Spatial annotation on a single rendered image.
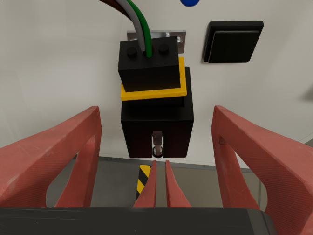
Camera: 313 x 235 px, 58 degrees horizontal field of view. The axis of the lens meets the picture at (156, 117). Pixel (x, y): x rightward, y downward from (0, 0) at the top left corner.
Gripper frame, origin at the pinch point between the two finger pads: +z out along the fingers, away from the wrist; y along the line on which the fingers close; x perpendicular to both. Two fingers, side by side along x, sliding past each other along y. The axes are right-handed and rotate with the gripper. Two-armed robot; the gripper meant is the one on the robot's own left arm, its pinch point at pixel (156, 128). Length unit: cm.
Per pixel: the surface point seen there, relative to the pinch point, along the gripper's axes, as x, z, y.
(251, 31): -0.6, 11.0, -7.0
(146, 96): 0.3, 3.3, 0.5
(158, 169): 93, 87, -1
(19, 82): 5.7, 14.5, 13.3
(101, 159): 23.7, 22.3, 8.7
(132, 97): 0.4, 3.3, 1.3
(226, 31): -0.5, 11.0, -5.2
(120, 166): 89, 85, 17
